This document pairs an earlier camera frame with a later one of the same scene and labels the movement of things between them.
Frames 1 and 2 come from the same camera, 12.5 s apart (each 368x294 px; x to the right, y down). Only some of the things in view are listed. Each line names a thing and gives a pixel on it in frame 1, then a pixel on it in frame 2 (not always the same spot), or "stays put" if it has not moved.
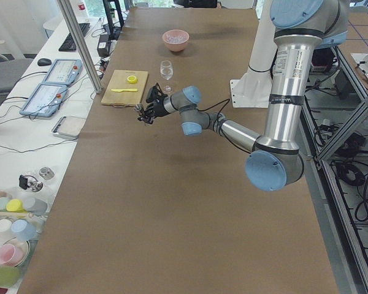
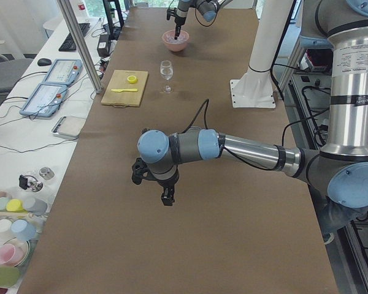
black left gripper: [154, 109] to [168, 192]
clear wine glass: [166, 70] stays put
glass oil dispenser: [27, 182] stays put
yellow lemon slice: [132, 79] stays put
